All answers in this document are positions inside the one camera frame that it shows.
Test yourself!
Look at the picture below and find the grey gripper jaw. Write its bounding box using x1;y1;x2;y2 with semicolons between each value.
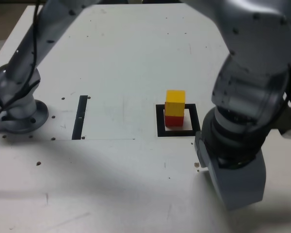
194;130;210;168
207;147;267;212

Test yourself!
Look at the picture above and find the red cube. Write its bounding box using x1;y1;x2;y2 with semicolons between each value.
164;115;185;128

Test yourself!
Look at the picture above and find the yellow cube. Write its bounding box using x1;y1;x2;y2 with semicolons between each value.
165;90;186;118

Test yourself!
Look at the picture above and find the black tape square outline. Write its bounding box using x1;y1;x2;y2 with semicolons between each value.
155;103;202;138

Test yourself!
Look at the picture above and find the black tape strip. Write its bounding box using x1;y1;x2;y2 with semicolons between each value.
71;95;88;141

